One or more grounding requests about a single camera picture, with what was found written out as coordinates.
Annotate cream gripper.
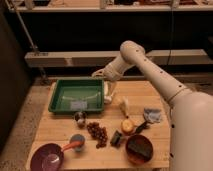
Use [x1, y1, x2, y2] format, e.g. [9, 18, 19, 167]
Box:
[91, 69, 109, 80]

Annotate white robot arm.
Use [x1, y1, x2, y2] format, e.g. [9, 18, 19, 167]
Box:
[97, 41, 213, 171]

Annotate green plastic tray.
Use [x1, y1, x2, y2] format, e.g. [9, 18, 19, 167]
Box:
[48, 77, 104, 114]

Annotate white shelf beam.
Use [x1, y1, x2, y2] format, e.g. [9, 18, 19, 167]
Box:
[25, 49, 213, 68]

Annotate white rolled cloth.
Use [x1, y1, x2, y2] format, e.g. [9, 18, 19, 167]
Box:
[104, 81, 114, 104]

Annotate yellow round fruit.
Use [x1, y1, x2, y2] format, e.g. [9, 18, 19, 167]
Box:
[121, 119, 134, 134]

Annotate brown grape bunch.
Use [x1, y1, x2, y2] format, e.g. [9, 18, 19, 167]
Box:
[87, 122, 108, 148]

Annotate dark spatula tool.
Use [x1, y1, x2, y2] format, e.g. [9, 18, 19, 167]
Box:
[134, 121, 148, 134]

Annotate wooden table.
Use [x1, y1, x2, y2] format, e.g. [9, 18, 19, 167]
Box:
[31, 81, 170, 171]

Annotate grey metal pole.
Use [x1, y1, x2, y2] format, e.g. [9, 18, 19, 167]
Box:
[10, 0, 49, 84]

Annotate small dark green block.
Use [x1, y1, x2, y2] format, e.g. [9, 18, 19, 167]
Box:
[110, 131, 123, 147]

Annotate dark green sponge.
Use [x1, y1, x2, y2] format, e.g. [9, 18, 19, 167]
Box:
[127, 140, 153, 160]

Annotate brown bowl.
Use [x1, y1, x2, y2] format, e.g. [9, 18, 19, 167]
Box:
[125, 134, 153, 165]

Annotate purple plastic bowl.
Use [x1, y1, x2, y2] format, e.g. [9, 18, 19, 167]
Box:
[30, 143, 64, 171]

